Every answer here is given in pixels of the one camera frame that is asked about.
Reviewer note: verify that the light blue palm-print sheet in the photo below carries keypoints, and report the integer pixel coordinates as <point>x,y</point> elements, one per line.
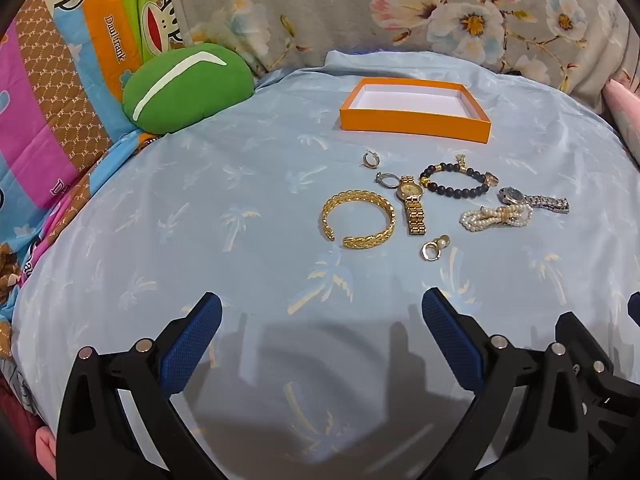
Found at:
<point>200,210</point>

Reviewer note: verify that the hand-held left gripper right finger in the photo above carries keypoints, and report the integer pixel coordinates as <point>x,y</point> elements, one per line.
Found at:
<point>452,340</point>

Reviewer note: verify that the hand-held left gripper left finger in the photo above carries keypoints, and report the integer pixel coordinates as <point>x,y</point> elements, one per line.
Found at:
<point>192,340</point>

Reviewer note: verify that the gold hoop earring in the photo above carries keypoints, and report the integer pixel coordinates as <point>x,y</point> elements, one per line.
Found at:
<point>370,159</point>

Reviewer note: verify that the cartoon printed blanket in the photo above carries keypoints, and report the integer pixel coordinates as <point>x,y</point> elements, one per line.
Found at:
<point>50,125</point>

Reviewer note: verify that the dark red cloth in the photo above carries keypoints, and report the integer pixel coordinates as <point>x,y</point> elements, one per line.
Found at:
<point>17,425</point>

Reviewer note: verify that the gold pearl earring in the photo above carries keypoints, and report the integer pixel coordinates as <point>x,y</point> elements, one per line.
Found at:
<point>433,249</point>

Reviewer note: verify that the silver wristwatch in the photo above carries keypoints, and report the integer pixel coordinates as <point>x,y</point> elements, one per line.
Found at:
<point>542,202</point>

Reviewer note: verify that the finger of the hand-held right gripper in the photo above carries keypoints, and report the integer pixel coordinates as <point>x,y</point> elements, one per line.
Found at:
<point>590,345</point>
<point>635,307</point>

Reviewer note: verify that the gold wristwatch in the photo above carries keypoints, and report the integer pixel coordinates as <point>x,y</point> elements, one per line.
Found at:
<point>412,200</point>

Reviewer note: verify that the orange shallow box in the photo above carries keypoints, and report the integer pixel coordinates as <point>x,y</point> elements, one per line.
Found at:
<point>415,120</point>

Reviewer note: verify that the grey floral blanket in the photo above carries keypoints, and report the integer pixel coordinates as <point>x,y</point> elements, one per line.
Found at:
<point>350,5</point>

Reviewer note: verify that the pink pillow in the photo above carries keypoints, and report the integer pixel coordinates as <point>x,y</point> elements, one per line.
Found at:
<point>625,110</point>

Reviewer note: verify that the green round cushion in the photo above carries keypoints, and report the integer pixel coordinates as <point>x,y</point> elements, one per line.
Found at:
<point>190,90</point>

